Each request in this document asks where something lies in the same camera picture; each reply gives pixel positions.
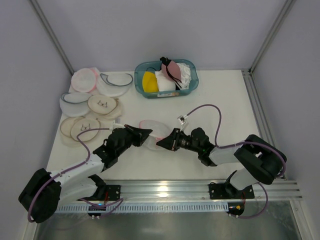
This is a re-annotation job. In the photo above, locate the pink-trimmed mesh laundry bag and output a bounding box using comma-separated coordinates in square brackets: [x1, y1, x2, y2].
[139, 119, 171, 151]

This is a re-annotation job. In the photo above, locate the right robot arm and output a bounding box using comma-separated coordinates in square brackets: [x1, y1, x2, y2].
[157, 127, 287, 200]

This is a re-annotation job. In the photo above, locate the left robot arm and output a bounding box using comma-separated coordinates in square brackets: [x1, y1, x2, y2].
[18, 124, 152, 223]

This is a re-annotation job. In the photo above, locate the beige laundry bag upper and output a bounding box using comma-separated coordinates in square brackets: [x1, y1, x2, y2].
[87, 94, 123, 121]

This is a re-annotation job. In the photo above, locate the beige laundry bag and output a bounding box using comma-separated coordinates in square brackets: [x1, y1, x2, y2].
[87, 94, 123, 121]
[59, 116, 101, 148]

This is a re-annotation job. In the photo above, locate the yellow bra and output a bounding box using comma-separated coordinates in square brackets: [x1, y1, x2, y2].
[142, 71, 159, 93]

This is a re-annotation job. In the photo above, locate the grey-trimmed open laundry bag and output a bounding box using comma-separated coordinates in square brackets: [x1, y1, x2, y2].
[96, 72, 134, 98]

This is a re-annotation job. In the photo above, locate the beige laundry bag lower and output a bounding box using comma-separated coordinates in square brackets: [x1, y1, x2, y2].
[59, 116, 101, 148]

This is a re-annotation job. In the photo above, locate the grey-trimmed folded laundry bag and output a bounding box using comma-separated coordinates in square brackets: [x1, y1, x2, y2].
[59, 92, 92, 117]

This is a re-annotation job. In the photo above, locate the white lace bra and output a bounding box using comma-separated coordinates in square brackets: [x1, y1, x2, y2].
[177, 62, 192, 90]

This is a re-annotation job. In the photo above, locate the pink and black bra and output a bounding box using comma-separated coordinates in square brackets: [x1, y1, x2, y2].
[160, 56, 182, 83]

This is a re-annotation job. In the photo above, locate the pink-trimmed laundry bag stack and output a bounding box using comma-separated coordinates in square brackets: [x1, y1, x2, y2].
[71, 67, 100, 93]

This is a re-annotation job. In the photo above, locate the teal plastic basket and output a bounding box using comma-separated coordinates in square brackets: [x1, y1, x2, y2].
[134, 59, 199, 99]

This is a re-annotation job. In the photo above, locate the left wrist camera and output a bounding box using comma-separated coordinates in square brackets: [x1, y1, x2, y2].
[113, 118, 124, 127]

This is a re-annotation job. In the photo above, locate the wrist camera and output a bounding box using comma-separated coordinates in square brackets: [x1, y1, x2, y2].
[177, 115, 188, 126]
[113, 118, 124, 127]

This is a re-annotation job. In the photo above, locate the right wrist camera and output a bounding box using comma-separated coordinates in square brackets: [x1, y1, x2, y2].
[177, 115, 188, 126]

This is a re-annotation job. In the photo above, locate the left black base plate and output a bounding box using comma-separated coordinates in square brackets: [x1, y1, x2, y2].
[84, 184, 121, 202]

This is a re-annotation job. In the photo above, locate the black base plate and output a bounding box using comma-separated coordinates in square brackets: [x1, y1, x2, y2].
[208, 182, 255, 200]
[84, 184, 121, 202]

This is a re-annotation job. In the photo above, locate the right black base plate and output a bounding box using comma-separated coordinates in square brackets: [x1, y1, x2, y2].
[208, 182, 255, 200]

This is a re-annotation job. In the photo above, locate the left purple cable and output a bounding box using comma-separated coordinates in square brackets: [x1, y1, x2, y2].
[27, 127, 125, 223]

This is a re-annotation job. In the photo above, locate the slotted cable duct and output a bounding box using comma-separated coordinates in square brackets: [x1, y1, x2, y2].
[56, 201, 229, 214]

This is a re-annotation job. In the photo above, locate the right aluminium side rail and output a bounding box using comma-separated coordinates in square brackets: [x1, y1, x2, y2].
[241, 69, 276, 147]

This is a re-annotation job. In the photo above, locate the aluminium front rail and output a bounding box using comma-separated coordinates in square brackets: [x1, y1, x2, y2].
[102, 179, 302, 202]

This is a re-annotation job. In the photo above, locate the left aluminium corner post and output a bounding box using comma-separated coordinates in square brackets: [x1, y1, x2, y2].
[28, 0, 75, 75]

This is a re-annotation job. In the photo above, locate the aluminium corner post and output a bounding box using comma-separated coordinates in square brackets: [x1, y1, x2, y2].
[248, 0, 296, 75]
[28, 0, 75, 75]

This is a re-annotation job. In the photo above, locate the right aluminium corner post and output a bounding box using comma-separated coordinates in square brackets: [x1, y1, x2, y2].
[248, 0, 296, 75]

